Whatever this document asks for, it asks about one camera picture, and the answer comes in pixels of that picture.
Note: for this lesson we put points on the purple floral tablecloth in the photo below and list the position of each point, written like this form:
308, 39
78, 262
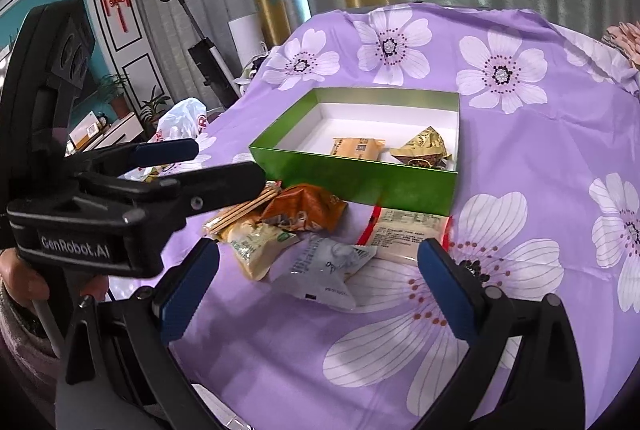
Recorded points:
512, 141

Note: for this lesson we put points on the orange snack packet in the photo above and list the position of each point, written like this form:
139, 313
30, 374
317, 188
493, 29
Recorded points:
357, 148

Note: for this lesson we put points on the potted plant terracotta pot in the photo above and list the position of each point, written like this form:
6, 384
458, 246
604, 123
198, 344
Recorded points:
113, 90

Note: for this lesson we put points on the white plastic bag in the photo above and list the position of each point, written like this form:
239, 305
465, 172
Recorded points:
187, 119

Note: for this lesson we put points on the small green potted plant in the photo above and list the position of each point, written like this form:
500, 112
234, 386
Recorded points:
154, 108

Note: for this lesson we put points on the orange brown crumpled packet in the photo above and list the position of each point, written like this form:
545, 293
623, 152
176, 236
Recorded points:
304, 207

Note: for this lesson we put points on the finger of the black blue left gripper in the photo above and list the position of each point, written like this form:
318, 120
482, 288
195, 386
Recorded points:
155, 154

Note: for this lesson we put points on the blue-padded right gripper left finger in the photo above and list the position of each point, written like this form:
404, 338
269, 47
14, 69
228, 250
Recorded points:
116, 368

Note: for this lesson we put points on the yellow cracker packet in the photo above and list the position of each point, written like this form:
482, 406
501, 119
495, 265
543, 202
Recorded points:
255, 244

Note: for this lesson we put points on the gold brown snack packet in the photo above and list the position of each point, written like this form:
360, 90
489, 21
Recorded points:
425, 150

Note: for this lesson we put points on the black upright vacuum cleaner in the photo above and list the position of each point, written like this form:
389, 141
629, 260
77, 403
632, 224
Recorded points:
211, 64

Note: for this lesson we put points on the green cardboard box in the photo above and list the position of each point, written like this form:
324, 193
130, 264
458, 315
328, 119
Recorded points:
389, 147

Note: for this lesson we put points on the white snack packet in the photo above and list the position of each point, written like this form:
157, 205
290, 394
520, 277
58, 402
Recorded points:
320, 273

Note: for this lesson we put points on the red beige snack packet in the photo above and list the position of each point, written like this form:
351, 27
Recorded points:
397, 234

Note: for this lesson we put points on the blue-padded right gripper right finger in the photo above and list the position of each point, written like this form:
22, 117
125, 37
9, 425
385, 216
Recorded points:
480, 319

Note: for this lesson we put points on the person's left hand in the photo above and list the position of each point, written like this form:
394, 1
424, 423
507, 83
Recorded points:
25, 286

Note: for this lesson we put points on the white tv cabinet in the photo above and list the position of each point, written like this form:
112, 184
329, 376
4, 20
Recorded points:
123, 130

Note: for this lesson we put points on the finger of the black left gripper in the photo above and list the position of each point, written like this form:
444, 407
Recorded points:
213, 188

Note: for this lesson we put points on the folded clothes pile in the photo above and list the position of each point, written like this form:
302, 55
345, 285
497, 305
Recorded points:
625, 36

